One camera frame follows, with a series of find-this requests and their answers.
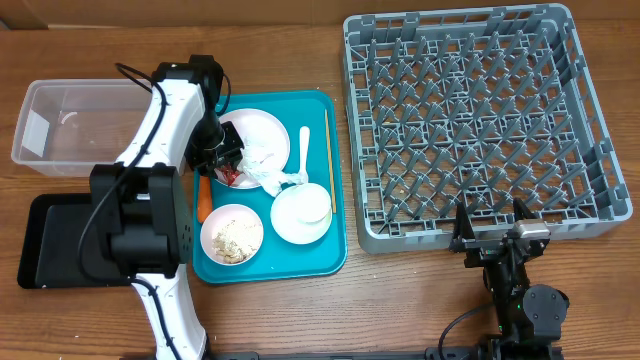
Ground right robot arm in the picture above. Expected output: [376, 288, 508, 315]
[437, 198, 570, 359]

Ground red snack wrapper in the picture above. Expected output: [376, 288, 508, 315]
[215, 164, 242, 187]

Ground rice food scraps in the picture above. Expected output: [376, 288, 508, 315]
[212, 220, 263, 264]

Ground wooden chopstick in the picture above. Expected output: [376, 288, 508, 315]
[324, 110, 337, 214]

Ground large white plate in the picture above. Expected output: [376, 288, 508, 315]
[220, 108, 290, 189]

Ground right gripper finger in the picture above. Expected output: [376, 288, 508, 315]
[513, 198, 536, 221]
[453, 202, 475, 241]

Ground white tissue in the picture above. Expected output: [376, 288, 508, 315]
[237, 137, 309, 197]

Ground clear plastic waste bin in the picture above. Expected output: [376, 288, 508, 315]
[10, 78, 191, 179]

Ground small white cup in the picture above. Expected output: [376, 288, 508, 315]
[293, 183, 331, 223]

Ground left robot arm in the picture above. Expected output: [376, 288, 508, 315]
[76, 55, 244, 359]

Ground white saucer plate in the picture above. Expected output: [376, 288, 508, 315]
[270, 185, 333, 245]

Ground white plastic spoon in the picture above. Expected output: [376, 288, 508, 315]
[298, 126, 310, 184]

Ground small white food bowl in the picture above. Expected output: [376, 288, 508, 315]
[200, 204, 264, 266]

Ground orange carrot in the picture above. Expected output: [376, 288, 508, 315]
[196, 176, 213, 223]

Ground teal plastic serving tray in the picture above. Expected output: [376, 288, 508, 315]
[192, 90, 348, 284]

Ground grey plastic dishwasher rack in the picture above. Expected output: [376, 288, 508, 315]
[342, 3, 633, 254]

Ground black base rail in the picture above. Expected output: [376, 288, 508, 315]
[210, 347, 477, 360]

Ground black plastic tray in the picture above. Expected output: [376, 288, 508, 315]
[17, 193, 101, 289]

